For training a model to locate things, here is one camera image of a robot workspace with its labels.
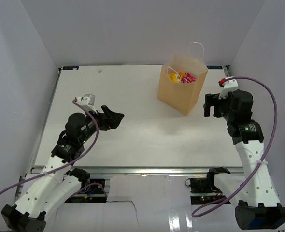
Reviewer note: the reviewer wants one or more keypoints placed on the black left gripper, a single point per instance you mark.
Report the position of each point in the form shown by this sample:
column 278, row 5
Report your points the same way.
column 110, row 120

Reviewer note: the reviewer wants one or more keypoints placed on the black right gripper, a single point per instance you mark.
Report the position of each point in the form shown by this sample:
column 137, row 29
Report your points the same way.
column 213, row 100

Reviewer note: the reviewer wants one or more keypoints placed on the pink red snack packet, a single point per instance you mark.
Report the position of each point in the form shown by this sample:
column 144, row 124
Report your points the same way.
column 188, row 78

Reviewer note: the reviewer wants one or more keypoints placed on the orange yellow snack bag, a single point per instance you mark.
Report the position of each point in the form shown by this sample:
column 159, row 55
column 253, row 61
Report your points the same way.
column 181, row 74

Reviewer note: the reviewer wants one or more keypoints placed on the yellow snack bar wrapper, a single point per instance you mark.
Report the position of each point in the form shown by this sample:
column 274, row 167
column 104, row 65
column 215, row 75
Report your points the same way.
column 175, row 77

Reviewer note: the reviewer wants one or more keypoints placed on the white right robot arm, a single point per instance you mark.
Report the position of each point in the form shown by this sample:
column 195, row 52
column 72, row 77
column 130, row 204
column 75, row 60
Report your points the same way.
column 257, row 206

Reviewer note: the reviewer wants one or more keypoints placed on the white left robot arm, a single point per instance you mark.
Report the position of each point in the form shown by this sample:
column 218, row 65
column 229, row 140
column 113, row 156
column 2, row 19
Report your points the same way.
column 58, row 180

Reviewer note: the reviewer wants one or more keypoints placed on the brown paper bag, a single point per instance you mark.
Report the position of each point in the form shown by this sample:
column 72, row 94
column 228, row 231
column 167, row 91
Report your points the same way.
column 183, row 97

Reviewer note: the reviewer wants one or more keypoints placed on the right blue corner label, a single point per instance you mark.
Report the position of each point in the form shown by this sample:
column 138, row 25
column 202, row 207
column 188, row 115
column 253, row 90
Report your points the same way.
column 214, row 67

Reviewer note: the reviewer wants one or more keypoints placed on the blue corner label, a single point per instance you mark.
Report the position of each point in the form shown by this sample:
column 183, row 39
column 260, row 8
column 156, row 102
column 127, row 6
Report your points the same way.
column 70, row 67
column 214, row 67

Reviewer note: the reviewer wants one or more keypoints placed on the left blue corner label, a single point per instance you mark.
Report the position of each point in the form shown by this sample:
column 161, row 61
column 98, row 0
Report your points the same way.
column 70, row 67

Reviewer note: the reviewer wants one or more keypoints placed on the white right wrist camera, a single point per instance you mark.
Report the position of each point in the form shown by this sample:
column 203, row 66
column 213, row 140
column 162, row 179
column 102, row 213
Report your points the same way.
column 227, row 86

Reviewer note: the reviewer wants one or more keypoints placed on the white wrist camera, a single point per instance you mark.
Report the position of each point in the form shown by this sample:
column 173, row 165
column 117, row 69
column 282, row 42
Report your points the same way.
column 227, row 86
column 86, row 102

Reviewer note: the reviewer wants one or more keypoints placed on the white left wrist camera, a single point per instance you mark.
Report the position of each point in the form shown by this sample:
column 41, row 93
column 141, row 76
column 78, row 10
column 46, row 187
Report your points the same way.
column 86, row 102

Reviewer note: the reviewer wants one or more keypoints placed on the aluminium table frame rail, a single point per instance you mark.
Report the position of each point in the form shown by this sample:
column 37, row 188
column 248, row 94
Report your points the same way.
column 147, row 170

